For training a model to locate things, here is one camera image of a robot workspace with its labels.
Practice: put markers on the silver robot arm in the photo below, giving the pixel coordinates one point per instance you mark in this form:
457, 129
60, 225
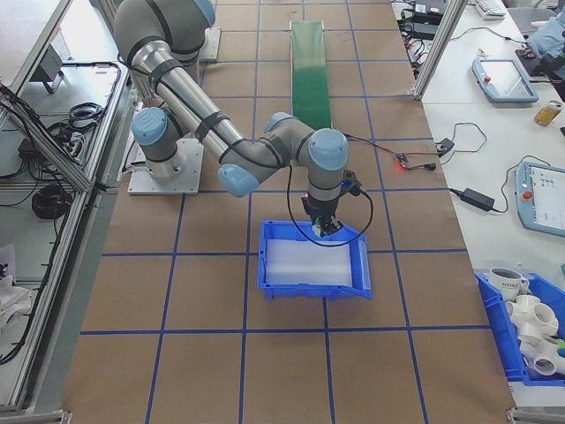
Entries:
194, 106

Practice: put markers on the white foam pad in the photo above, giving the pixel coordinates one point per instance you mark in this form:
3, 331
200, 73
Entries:
309, 265

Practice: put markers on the blue plastic bin with foam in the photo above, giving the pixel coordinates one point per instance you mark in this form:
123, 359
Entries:
309, 293

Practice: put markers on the small board with red light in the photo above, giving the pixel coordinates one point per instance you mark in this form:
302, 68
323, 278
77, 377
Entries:
401, 161

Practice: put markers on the green conveyor belt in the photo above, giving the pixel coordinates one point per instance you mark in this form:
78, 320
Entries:
311, 79

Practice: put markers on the white printed mug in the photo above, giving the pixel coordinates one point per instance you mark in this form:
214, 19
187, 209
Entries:
505, 282

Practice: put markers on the blue bin with pipe fittings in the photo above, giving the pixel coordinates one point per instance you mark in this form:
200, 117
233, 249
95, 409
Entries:
499, 335

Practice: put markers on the black power supply brick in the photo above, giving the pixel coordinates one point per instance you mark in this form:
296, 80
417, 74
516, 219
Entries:
424, 30
430, 6

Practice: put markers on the teach pendant with lit screen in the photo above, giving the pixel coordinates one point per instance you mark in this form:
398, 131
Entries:
540, 196

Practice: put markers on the white pipe fitting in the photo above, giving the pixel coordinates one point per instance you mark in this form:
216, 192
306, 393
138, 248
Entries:
540, 358
529, 313

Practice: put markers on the teach pendant with dark screen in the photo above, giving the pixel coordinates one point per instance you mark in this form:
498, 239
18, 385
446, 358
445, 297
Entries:
505, 80

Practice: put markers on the bottle of yellow liquid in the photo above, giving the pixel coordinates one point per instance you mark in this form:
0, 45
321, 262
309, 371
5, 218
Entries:
548, 114

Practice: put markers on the white keyboard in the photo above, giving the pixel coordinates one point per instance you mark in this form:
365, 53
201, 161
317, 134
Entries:
490, 9

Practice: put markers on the blue clothed person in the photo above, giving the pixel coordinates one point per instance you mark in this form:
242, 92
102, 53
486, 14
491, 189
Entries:
549, 33

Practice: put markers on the grey metal box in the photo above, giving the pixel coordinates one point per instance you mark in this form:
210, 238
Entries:
48, 66

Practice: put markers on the white cloth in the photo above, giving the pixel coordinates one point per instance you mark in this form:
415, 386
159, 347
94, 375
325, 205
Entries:
11, 291

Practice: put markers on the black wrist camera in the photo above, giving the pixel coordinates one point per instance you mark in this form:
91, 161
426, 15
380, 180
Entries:
351, 183

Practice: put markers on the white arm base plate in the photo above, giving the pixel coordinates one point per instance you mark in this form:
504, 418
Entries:
190, 176
214, 44

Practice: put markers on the aluminium frame post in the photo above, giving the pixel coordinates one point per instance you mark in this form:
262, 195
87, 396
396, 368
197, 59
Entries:
434, 48

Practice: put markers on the V-shaped metal frame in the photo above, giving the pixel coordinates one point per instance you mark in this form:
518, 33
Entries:
66, 164

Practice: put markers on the black adapter in frame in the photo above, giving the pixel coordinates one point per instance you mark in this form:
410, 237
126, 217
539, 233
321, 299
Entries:
26, 149

